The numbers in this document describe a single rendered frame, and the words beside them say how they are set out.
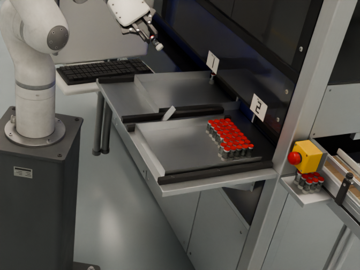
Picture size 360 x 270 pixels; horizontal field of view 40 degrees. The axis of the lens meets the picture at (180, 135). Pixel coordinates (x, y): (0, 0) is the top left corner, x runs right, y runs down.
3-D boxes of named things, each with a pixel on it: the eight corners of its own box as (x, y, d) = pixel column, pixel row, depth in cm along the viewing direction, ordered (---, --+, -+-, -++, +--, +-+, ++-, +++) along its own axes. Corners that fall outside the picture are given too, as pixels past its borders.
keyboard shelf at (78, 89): (134, 57, 237) (134, 52, 236) (162, 84, 218) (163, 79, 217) (42, 66, 214) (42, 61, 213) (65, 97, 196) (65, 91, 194)
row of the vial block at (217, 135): (210, 130, 172) (212, 119, 170) (234, 160, 159) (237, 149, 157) (204, 130, 171) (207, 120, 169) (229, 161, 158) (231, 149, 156)
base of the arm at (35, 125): (-5, 142, 151) (-8, 89, 141) (16, 111, 167) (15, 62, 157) (56, 152, 151) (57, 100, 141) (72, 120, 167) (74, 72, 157)
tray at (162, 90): (209, 77, 208) (210, 70, 206) (239, 109, 189) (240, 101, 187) (133, 82, 194) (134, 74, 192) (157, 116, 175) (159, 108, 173)
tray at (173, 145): (222, 122, 178) (224, 114, 176) (259, 165, 159) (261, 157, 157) (134, 132, 164) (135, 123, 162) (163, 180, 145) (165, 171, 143)
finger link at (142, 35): (136, 27, 147) (150, 43, 146) (128, 32, 147) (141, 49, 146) (136, 21, 144) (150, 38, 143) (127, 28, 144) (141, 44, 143)
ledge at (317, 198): (313, 175, 163) (315, 171, 162) (338, 201, 153) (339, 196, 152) (278, 181, 157) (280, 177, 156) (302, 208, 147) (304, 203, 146)
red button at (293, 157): (294, 158, 149) (298, 148, 146) (302, 166, 146) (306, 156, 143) (284, 160, 147) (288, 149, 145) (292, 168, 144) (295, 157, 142)
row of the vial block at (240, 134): (226, 128, 175) (229, 117, 173) (252, 158, 162) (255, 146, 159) (221, 129, 174) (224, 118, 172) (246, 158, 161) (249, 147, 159)
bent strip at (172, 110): (170, 119, 175) (172, 105, 171) (173, 124, 172) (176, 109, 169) (133, 122, 169) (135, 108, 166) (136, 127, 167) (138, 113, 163)
